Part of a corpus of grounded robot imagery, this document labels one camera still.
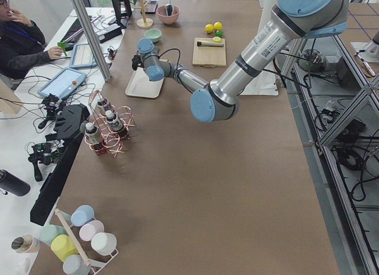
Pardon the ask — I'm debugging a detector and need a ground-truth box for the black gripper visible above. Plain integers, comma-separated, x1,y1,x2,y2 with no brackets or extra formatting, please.
132,54,142,70

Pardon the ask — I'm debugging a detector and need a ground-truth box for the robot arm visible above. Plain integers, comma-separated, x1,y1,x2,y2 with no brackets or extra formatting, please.
132,0,349,123

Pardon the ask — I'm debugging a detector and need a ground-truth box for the cream rabbit tray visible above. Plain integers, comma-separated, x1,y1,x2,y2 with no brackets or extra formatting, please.
125,68,163,99

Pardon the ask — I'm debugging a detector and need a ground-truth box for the green bowl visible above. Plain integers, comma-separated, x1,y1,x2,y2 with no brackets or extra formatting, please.
144,29,162,43

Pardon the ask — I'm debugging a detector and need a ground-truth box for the wooden cup stand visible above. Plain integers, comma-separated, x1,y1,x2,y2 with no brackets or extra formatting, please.
133,0,154,29

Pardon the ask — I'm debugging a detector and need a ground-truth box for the blue teach pendant far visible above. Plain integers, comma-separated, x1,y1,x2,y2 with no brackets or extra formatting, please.
69,43,97,69

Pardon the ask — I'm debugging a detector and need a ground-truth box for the blue teach pendant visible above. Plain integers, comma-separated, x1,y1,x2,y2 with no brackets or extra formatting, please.
69,43,97,69
37,68,86,99

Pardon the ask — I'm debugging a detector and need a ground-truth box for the pink bowl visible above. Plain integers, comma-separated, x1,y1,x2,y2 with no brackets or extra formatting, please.
156,4,181,25

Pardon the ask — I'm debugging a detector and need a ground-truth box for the bottle top white cap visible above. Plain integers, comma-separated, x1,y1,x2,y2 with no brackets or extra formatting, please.
97,99,112,116

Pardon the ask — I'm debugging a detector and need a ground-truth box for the steel scoop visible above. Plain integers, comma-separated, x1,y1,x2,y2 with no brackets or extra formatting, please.
165,3,174,16

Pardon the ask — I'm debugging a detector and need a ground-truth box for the steel muddler black tip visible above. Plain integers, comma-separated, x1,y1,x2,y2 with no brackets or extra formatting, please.
197,41,224,47

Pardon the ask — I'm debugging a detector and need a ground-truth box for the wooden cutting board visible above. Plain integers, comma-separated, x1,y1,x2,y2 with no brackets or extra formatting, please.
192,37,227,67

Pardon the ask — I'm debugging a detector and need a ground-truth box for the bottle lower left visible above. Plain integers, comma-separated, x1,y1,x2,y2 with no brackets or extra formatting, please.
105,110,124,132

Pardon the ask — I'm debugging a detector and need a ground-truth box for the blue teach pendant near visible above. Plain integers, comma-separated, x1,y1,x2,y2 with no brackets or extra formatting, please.
37,68,86,99

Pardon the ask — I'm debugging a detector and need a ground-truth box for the yellow lemon lower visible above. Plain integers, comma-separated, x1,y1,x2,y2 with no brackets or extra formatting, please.
204,24,214,34

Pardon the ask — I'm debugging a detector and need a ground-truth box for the yellow lemon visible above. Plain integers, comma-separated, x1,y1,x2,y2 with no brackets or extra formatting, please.
204,24,214,34
213,21,223,31

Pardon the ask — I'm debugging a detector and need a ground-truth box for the half lemon slice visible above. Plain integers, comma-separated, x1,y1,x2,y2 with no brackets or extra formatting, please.
213,36,221,43

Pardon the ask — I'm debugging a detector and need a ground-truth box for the bottle lower right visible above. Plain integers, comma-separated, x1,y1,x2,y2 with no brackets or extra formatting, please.
85,122,103,150

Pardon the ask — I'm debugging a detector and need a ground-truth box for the green lime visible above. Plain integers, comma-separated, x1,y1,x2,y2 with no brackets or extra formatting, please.
215,30,223,38

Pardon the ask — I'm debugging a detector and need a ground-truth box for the yellow lemon upper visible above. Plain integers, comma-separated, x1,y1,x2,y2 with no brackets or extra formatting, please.
213,21,223,31

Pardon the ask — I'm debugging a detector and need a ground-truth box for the black long case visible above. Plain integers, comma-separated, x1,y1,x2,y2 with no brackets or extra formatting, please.
30,104,90,226

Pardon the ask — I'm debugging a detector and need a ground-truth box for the seated person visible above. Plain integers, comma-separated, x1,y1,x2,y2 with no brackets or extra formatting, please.
1,0,63,79

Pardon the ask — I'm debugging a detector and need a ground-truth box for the black water bottle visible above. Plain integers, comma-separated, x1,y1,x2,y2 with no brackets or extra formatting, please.
1,170,31,197

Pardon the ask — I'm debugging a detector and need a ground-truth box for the pastel cup rack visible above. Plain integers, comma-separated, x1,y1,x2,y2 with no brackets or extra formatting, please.
38,204,119,274

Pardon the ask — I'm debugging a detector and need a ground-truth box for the copper wire bottle rack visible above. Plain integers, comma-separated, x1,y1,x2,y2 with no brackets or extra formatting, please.
85,89,136,157

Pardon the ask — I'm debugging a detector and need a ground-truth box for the aluminium frame post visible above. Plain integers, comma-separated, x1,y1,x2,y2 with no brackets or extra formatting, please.
71,0,111,82

